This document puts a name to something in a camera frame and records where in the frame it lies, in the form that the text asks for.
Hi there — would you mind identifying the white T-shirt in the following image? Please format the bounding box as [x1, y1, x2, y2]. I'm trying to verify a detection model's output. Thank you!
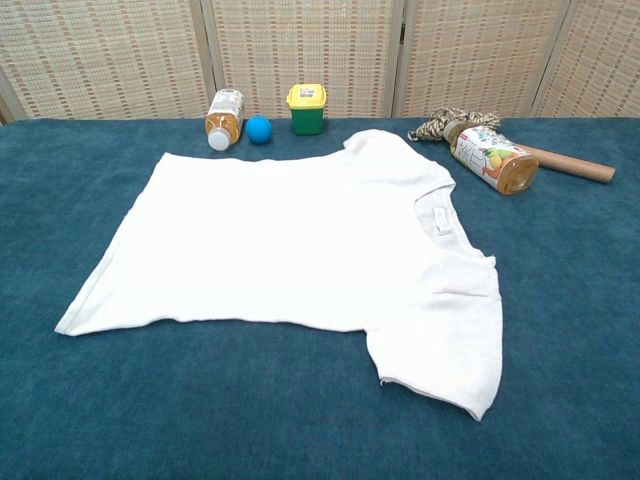
[53, 128, 503, 422]

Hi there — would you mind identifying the green container yellow lid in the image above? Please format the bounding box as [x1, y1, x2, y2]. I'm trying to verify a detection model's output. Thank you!
[285, 83, 329, 137]

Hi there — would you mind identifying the blue ball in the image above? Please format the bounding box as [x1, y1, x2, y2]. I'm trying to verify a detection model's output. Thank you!
[244, 115, 274, 146]

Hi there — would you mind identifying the tea bottle white label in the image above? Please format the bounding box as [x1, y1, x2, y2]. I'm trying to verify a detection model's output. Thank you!
[205, 88, 246, 152]

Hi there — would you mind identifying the tea bottle fruit label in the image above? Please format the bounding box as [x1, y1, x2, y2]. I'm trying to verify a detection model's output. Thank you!
[448, 125, 541, 195]

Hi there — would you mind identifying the woven bamboo screen panel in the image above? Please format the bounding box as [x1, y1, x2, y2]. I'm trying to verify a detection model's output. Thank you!
[199, 0, 409, 120]
[392, 0, 574, 119]
[0, 0, 224, 126]
[529, 0, 640, 119]

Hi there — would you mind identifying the blue carpet table cover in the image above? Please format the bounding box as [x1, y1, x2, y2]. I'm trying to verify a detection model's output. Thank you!
[0, 115, 640, 480]

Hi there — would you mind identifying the brown cardboard tube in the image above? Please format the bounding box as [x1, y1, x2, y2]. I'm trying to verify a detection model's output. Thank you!
[514, 143, 617, 184]

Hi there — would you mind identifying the braided rope bundle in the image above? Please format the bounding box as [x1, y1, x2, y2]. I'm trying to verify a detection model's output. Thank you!
[408, 107, 502, 145]

